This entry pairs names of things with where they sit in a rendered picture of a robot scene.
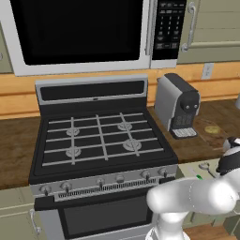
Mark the pale green wall cupboard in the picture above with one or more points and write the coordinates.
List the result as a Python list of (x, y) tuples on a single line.
[(4, 53)]

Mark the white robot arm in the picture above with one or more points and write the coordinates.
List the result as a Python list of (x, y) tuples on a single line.
[(190, 197)]

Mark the white wall socket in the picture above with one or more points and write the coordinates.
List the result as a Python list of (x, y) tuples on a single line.
[(207, 71)]

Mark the pale green open drawer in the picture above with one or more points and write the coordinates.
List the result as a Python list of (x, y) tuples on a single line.
[(190, 170)]

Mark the yellow potato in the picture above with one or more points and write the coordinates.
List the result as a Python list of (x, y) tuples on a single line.
[(212, 129)]

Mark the black and silver stove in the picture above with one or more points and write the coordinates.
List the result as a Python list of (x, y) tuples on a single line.
[(103, 137)]

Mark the silver stove knob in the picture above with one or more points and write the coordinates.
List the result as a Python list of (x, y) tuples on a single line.
[(120, 178), (145, 174), (66, 187), (100, 181), (162, 171), (45, 189)]

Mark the black microwave door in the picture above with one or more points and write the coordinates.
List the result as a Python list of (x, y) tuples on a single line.
[(78, 31)]

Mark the pale green base cupboard door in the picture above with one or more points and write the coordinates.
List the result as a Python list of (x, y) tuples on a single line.
[(15, 218)]

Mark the pale green wall cupboard door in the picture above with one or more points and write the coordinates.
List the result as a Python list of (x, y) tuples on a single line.
[(215, 28)]

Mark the grey and black coffee machine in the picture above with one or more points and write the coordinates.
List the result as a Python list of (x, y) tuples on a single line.
[(175, 103)]

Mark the wooden cutting board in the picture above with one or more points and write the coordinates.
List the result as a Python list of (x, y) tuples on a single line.
[(215, 137)]

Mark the oven door with dark window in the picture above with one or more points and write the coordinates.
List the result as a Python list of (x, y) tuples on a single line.
[(103, 218)]

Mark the grey object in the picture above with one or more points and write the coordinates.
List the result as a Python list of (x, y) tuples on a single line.
[(238, 101)]

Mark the white microwave oven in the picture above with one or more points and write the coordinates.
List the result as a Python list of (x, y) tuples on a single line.
[(168, 31)]

